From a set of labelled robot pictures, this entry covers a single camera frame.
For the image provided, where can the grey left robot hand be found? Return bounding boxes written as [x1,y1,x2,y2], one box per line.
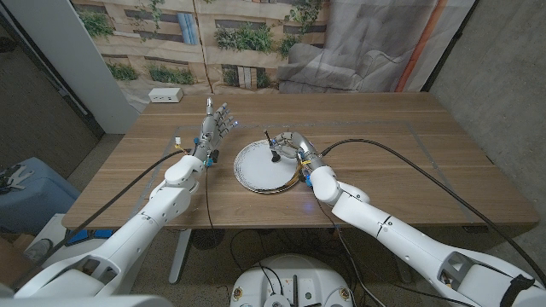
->
[190,96,239,168]

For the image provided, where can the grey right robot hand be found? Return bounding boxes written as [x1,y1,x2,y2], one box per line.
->
[269,130,326,171]

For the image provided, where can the black makeup brush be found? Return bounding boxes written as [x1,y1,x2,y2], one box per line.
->
[263,130,283,164]

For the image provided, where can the white plate with gold rim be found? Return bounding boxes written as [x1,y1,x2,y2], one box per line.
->
[233,139,302,195]

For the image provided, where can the white power strip box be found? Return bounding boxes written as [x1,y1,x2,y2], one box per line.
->
[148,87,184,104]

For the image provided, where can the printed fabric backdrop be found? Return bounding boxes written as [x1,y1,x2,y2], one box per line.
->
[70,0,477,114]

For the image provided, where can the black round floor object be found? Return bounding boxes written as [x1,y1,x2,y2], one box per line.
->
[190,229,226,252]

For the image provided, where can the white table leg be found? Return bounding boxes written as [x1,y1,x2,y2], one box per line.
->
[168,229,193,285]

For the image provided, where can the white robot torso base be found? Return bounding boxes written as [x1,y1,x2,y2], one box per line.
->
[229,253,355,307]

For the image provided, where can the blue plastic container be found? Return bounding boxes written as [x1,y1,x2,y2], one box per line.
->
[0,156,81,235]

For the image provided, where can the thin black left wrist cable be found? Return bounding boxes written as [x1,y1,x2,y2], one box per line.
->
[204,168,218,247]

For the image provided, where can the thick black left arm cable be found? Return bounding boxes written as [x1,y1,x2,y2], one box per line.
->
[10,148,193,293]

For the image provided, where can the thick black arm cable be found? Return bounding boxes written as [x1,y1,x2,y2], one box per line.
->
[320,138,546,287]
[10,148,193,293]

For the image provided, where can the white floor cable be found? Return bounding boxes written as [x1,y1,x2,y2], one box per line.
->
[335,229,377,307]

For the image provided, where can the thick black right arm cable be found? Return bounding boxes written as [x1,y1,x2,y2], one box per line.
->
[320,138,546,287]

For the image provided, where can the grey metal bracket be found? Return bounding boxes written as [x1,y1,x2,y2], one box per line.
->
[0,164,36,196]

